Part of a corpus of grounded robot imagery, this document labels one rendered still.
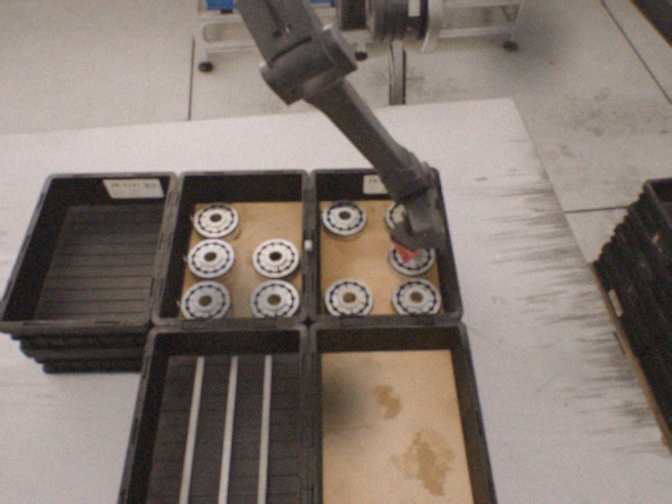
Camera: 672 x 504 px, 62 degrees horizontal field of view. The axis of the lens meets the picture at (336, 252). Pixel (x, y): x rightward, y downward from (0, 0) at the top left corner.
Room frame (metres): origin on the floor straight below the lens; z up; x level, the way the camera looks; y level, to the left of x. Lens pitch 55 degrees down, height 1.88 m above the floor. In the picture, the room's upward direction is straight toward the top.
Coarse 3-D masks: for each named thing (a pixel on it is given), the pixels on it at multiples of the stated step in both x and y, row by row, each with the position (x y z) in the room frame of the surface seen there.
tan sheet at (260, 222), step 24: (240, 216) 0.85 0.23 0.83; (264, 216) 0.85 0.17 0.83; (288, 216) 0.85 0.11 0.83; (192, 240) 0.78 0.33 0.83; (240, 240) 0.78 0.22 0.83; (264, 240) 0.78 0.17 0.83; (288, 240) 0.78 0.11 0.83; (240, 264) 0.71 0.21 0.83; (240, 288) 0.65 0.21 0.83; (240, 312) 0.59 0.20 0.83
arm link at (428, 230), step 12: (420, 168) 0.71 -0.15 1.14; (432, 180) 0.70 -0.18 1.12; (420, 192) 0.70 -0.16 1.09; (396, 204) 0.69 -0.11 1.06; (408, 204) 0.68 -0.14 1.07; (420, 204) 0.67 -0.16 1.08; (420, 216) 0.65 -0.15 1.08; (432, 216) 0.65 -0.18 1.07; (420, 228) 0.62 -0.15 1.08; (432, 228) 0.62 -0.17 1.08; (420, 240) 0.62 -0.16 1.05; (432, 240) 0.62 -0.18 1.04; (444, 240) 0.62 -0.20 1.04
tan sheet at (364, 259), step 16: (320, 208) 0.87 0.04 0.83; (368, 208) 0.87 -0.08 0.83; (320, 224) 0.82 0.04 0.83; (368, 224) 0.82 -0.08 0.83; (320, 240) 0.78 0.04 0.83; (368, 240) 0.78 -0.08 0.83; (384, 240) 0.78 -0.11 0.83; (336, 256) 0.73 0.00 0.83; (352, 256) 0.73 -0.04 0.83; (368, 256) 0.73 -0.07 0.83; (384, 256) 0.73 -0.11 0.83; (336, 272) 0.69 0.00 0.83; (352, 272) 0.69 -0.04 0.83; (368, 272) 0.69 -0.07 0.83; (384, 272) 0.69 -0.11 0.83; (432, 272) 0.69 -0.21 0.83; (384, 288) 0.65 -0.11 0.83; (384, 304) 0.61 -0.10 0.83
